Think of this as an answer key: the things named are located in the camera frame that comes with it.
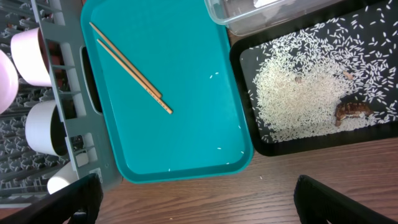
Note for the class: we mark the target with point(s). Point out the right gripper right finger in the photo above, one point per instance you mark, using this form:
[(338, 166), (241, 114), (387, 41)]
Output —
[(317, 203)]

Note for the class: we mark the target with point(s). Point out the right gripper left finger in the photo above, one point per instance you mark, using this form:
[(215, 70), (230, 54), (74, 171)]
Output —
[(77, 203)]

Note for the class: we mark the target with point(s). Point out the white paper cup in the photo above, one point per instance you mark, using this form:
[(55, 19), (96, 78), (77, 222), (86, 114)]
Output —
[(64, 177)]

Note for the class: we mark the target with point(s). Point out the grey bowl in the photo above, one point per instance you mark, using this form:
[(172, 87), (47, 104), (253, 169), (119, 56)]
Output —
[(44, 131)]

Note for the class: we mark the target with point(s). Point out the brown food scrap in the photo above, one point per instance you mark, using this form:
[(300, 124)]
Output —
[(351, 110)]

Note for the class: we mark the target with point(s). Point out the long wooden chopstick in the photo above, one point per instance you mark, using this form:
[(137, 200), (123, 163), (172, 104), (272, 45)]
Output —
[(137, 79)]

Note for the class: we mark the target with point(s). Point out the white rice pile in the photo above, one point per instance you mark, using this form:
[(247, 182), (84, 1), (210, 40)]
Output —
[(302, 76)]

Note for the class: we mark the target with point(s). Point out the short-looking wooden chopstick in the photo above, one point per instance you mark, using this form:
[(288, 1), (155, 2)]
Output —
[(127, 62)]

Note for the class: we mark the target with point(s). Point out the large pink plate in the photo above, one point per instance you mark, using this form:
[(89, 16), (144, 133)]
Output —
[(9, 82)]

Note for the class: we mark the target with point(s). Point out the pink bowl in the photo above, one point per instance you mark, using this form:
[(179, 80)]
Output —
[(31, 63)]

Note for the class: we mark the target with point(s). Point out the grey plastic dish rack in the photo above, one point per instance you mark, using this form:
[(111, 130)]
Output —
[(25, 172)]

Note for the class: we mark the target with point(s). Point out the black rectangular tray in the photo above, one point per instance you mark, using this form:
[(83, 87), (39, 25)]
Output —
[(242, 69)]

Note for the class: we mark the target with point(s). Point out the teal plastic serving tray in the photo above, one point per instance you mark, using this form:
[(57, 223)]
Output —
[(185, 55)]

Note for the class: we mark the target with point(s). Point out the clear plastic storage bin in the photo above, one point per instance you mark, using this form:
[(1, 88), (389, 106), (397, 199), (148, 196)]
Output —
[(244, 17)]

